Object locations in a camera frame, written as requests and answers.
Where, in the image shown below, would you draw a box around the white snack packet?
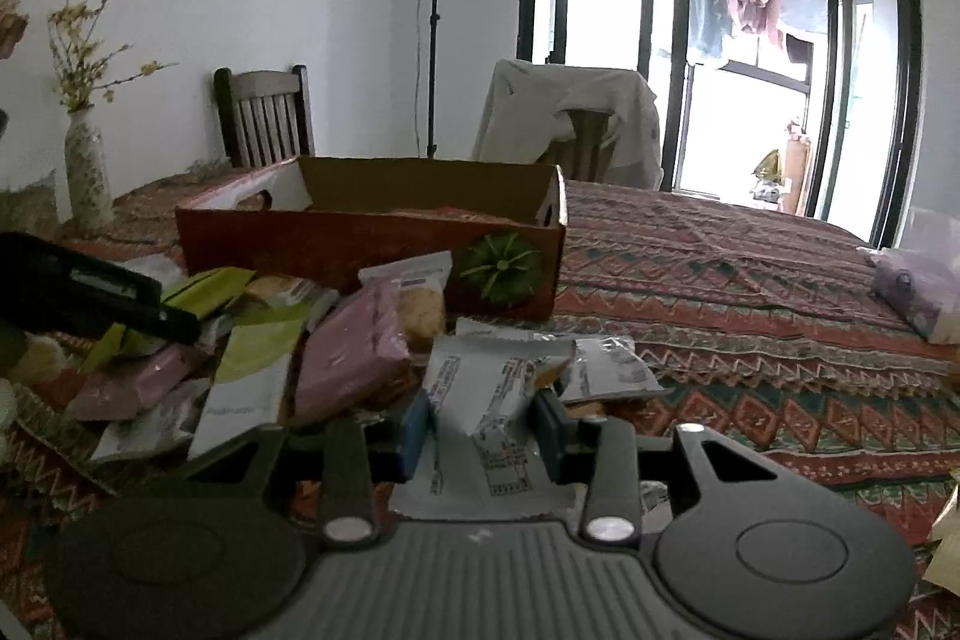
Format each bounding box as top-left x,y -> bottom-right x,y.
452,315 -> 667,405
391,336 -> 576,521

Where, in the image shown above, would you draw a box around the white floral vase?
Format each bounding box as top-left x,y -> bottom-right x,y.
65,110 -> 114,236

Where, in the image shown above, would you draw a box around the pink snack packet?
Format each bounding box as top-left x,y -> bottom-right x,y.
293,280 -> 410,424

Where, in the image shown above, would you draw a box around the small green snack packet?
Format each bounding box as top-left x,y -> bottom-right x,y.
187,304 -> 308,459

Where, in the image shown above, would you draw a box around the long green snack packet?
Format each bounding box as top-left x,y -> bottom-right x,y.
80,266 -> 256,374

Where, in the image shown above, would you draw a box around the cookie snack packet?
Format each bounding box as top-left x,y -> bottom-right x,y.
358,250 -> 452,354

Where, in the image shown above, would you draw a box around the patterned tablecloth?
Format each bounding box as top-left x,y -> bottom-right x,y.
2,169 -> 958,638

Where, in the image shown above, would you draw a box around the yellow flower branches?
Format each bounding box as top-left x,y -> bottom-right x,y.
46,0 -> 176,113

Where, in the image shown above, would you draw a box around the red cardboard box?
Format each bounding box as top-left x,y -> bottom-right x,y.
176,156 -> 568,321

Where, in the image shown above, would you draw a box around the dark wooden chair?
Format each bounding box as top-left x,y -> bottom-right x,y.
213,65 -> 314,169

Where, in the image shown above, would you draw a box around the chair with draped cloth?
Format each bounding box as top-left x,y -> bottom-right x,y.
555,109 -> 612,182

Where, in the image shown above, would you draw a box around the beige draped garment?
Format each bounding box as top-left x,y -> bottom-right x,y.
472,58 -> 662,190

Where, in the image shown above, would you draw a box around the purple tissue pack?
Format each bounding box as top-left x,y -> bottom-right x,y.
862,208 -> 958,346

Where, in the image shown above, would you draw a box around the black sliding door frame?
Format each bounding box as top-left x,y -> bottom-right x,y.
516,0 -> 921,247

